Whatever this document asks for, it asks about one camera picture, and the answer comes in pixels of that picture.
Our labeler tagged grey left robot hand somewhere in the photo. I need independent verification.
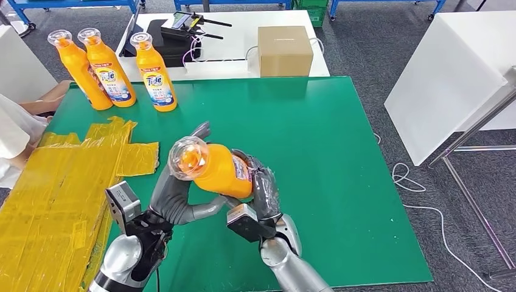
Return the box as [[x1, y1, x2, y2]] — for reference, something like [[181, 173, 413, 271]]
[[150, 121, 229, 226]]

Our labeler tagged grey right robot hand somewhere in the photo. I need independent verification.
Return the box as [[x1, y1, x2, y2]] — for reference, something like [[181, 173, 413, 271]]
[[223, 149, 282, 223]]

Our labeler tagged orange detergent bottle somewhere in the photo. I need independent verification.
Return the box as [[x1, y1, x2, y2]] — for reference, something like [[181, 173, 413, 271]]
[[130, 32, 178, 113], [168, 136, 255, 199], [47, 29, 114, 111], [77, 27, 137, 108]]

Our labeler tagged green table mat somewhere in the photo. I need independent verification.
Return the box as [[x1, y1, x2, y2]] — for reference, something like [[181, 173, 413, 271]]
[[40, 75, 433, 292]]

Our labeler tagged yellow taped cardboard sheet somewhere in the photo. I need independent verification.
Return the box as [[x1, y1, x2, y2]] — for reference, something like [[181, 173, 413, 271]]
[[0, 117, 159, 292]]

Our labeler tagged brown cardboard box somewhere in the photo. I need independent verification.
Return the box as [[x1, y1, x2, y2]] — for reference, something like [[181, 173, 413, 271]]
[[257, 26, 315, 78]]

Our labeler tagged black carrying case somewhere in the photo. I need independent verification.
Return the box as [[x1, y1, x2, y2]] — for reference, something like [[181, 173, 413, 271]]
[[145, 19, 201, 68]]

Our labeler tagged white table with devices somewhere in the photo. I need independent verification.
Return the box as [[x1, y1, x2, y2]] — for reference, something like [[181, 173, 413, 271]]
[[116, 10, 330, 82]]

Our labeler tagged dark blue tablet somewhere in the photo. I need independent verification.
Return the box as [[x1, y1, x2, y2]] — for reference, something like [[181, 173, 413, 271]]
[[119, 8, 144, 58]]

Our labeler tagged person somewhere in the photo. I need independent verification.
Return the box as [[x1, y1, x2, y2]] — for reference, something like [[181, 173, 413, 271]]
[[0, 80, 74, 190]]

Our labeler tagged black remote controller with antennas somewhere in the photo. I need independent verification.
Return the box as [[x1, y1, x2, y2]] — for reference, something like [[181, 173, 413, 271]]
[[160, 11, 233, 41]]

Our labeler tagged green plastic crate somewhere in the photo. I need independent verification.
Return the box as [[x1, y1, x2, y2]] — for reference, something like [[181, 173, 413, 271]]
[[292, 0, 329, 28]]

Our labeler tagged blue metal rack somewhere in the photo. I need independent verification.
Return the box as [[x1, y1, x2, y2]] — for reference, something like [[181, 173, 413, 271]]
[[329, 0, 447, 22], [7, 0, 147, 32], [173, 0, 292, 12]]

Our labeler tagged white cabinet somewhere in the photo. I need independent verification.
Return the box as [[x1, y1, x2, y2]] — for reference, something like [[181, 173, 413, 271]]
[[0, 24, 58, 103]]

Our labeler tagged large white table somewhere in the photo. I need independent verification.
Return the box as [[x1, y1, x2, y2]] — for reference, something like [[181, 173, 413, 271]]
[[383, 10, 516, 167]]

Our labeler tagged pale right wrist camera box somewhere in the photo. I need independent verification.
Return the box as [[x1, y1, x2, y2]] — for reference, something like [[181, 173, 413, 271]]
[[226, 203, 279, 243]]

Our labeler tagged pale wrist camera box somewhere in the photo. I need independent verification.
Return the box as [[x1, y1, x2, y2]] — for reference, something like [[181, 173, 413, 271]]
[[105, 181, 142, 235], [226, 203, 279, 243]]

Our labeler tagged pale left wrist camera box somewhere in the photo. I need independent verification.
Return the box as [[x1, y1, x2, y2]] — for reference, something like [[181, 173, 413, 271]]
[[105, 181, 142, 235]]

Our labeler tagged white cable behind box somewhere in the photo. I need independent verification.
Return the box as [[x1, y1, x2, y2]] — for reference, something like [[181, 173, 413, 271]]
[[246, 36, 325, 72]]

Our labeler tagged white cable at controller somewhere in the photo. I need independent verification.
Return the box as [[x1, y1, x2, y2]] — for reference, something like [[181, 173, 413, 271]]
[[181, 33, 203, 74]]

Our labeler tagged white floor cable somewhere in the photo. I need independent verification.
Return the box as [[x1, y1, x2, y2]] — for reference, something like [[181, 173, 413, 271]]
[[372, 132, 501, 292]]

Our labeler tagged metal table frame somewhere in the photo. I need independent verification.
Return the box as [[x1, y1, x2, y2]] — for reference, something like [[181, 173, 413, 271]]
[[427, 65, 516, 282]]

